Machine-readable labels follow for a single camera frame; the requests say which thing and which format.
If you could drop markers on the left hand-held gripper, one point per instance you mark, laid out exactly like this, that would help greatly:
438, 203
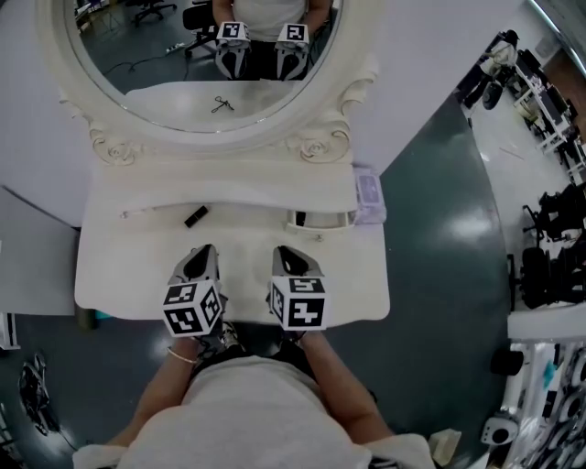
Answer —
183, 311

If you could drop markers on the small beige box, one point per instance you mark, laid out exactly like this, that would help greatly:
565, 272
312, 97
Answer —
444, 446

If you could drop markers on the black office chair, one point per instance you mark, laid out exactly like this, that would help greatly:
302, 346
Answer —
558, 215
540, 275

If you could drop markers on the oval white-framed mirror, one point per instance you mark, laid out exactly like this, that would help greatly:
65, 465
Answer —
197, 55

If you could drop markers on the purple tissue pack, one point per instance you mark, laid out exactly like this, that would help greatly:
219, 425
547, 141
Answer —
368, 192

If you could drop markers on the person's white shirt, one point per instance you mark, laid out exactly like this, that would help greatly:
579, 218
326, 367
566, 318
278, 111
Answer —
252, 421

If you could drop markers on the row of office desks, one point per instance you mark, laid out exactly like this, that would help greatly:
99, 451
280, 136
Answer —
549, 105

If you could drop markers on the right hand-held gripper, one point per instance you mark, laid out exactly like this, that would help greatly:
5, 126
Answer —
302, 311

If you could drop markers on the person's black trousers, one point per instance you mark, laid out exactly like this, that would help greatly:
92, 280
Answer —
256, 348

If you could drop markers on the white shelf with robots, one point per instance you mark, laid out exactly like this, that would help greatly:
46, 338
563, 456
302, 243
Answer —
535, 403

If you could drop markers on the black cylinder bin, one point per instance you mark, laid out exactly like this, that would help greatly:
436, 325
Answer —
507, 363

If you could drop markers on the teal plastic item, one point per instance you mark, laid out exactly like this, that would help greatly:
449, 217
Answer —
548, 373

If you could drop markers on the person's right forearm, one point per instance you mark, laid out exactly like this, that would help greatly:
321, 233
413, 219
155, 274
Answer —
343, 394

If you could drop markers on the white cabinet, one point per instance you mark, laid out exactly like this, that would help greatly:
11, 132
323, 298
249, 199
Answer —
7, 330

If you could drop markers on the black lipstick tube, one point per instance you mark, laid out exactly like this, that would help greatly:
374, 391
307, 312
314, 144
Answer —
196, 217

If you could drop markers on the person's left shoe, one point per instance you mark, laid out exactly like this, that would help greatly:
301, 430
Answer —
232, 336

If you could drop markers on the white ornate vanity table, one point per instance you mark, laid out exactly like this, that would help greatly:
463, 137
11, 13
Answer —
137, 256

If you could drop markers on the person's left forearm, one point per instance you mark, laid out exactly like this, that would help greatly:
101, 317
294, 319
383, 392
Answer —
155, 403

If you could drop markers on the white robot head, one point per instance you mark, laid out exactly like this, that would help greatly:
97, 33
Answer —
499, 430

